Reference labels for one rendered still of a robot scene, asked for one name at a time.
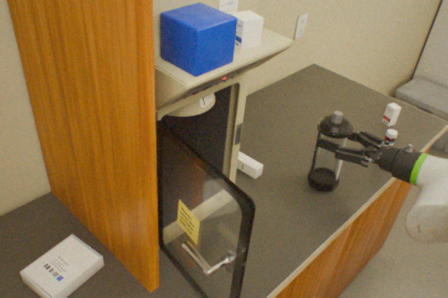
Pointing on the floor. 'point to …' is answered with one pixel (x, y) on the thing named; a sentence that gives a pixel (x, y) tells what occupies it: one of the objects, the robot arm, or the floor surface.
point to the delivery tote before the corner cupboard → (427, 102)
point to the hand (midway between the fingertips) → (334, 138)
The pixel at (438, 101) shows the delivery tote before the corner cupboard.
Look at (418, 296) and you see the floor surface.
